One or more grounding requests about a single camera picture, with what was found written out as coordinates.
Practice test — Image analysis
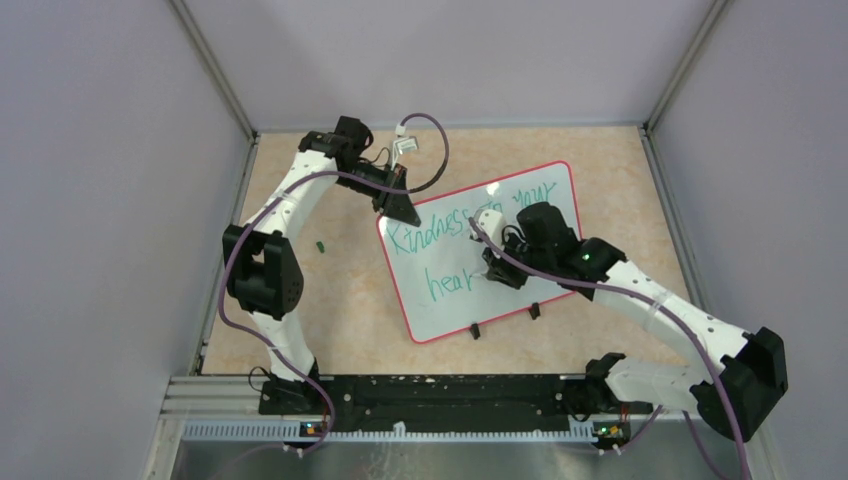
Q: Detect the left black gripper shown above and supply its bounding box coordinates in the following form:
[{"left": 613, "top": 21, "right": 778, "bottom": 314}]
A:
[{"left": 335, "top": 161, "right": 419, "bottom": 226}]

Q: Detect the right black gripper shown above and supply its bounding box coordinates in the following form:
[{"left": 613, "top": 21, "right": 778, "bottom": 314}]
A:
[{"left": 483, "top": 228, "right": 554, "bottom": 289}]

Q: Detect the white board with red frame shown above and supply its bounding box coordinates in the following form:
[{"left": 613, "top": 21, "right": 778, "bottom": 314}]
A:
[{"left": 374, "top": 160, "right": 586, "bottom": 346}]

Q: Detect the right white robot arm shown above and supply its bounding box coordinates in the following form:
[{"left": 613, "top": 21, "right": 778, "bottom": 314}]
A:
[{"left": 469, "top": 202, "right": 788, "bottom": 442}]

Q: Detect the black whiteboard clip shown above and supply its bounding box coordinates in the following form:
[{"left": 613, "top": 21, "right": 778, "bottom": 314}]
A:
[
  {"left": 469, "top": 323, "right": 481, "bottom": 340},
  {"left": 528, "top": 303, "right": 541, "bottom": 321}
]

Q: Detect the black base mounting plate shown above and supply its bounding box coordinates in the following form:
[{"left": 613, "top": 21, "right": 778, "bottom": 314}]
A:
[{"left": 258, "top": 374, "right": 653, "bottom": 434}]

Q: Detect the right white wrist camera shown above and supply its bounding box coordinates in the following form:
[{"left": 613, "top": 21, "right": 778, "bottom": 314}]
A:
[{"left": 472, "top": 208, "right": 506, "bottom": 249}]

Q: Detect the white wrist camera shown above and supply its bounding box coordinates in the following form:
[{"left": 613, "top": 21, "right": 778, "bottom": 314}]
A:
[
  {"left": 472, "top": 208, "right": 506, "bottom": 249},
  {"left": 389, "top": 123, "right": 419, "bottom": 168}
]

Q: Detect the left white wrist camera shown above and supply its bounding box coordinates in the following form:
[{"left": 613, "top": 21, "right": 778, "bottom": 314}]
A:
[{"left": 389, "top": 123, "right": 419, "bottom": 168}]

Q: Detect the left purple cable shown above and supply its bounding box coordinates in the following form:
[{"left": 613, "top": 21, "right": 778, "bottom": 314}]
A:
[{"left": 217, "top": 112, "right": 452, "bottom": 458}]

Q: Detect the white cable duct rail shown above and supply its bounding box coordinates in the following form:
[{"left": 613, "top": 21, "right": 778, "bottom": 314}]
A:
[{"left": 181, "top": 420, "right": 598, "bottom": 444}]

